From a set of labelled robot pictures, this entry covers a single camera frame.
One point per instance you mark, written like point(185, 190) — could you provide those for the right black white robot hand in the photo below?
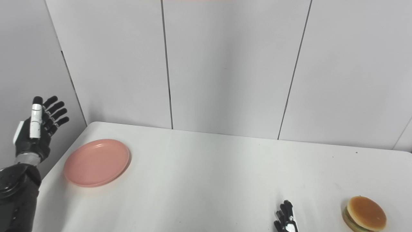
point(285, 219)

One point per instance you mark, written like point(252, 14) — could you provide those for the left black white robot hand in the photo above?
point(35, 135)

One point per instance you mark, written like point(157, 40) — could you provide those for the toy hamburger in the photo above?
point(365, 214)

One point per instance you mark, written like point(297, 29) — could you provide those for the pink round plate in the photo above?
point(96, 162)

